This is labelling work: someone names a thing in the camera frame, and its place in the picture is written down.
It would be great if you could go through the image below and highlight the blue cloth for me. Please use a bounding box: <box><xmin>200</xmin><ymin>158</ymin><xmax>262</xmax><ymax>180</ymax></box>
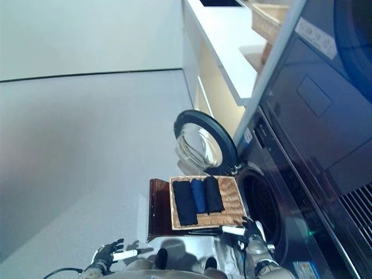
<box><xmin>191</xmin><ymin>178</ymin><xmax>208</xmax><ymax>214</ymax></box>

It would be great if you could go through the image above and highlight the flat wicker tray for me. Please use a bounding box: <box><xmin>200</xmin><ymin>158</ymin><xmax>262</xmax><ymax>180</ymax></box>
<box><xmin>245</xmin><ymin>43</ymin><xmax>273</xmax><ymax>73</ymax></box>

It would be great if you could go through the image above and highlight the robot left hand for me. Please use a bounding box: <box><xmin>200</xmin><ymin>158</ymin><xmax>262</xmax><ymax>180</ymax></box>
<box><xmin>92</xmin><ymin>238</ymin><xmax>137</xmax><ymax>265</ymax></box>

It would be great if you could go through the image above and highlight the black cloth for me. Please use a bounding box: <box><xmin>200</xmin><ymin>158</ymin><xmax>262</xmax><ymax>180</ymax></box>
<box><xmin>173</xmin><ymin>180</ymin><xmax>199</xmax><ymax>226</ymax></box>

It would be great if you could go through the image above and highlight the dark front-load washing machine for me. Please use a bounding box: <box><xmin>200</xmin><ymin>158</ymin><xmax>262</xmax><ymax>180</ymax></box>
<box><xmin>232</xmin><ymin>109</ymin><xmax>372</xmax><ymax>279</ymax></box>

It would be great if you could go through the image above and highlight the large rectangular wicker basket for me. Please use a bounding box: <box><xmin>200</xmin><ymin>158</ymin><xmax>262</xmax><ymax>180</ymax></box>
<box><xmin>169</xmin><ymin>175</ymin><xmax>248</xmax><ymax>231</ymax></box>

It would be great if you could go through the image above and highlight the black inset sink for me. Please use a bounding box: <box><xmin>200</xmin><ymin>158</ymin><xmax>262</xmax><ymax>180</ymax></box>
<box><xmin>200</xmin><ymin>0</ymin><xmax>248</xmax><ymax>7</ymax></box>

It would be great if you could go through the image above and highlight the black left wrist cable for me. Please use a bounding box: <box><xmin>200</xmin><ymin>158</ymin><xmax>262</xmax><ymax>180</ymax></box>
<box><xmin>43</xmin><ymin>266</ymin><xmax>85</xmax><ymax>279</ymax></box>

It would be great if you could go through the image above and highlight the grey robot torso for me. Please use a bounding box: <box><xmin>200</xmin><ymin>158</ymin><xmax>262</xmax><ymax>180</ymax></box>
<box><xmin>136</xmin><ymin>269</ymin><xmax>210</xmax><ymax>279</ymax></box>

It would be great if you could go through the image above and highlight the round glass washer door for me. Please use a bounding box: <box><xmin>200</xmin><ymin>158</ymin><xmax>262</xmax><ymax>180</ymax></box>
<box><xmin>173</xmin><ymin>109</ymin><xmax>239</xmax><ymax>175</ymax></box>

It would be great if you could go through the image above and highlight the glossy brown stool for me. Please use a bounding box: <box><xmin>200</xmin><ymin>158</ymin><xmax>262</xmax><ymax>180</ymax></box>
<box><xmin>145</xmin><ymin>178</ymin><xmax>233</xmax><ymax>244</ymax></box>

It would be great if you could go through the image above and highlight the small wicker basket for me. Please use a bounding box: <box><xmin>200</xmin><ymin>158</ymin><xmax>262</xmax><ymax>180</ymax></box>
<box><xmin>250</xmin><ymin>2</ymin><xmax>290</xmax><ymax>44</ymax></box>

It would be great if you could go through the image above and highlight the white counter cabinet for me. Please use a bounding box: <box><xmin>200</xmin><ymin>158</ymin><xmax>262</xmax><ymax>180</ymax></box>
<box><xmin>181</xmin><ymin>0</ymin><xmax>288</xmax><ymax>123</ymax></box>

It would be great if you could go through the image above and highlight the dark grey cloth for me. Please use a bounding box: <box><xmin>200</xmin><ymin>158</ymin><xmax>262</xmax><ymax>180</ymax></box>
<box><xmin>203</xmin><ymin>176</ymin><xmax>225</xmax><ymax>216</ymax></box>

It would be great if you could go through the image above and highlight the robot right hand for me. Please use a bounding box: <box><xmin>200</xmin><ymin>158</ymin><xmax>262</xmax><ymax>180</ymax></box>
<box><xmin>222</xmin><ymin>216</ymin><xmax>267</xmax><ymax>244</ymax></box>

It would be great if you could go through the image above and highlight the beige robot right leg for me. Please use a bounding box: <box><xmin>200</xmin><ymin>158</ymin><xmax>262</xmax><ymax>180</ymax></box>
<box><xmin>203</xmin><ymin>257</ymin><xmax>230</xmax><ymax>279</ymax></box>

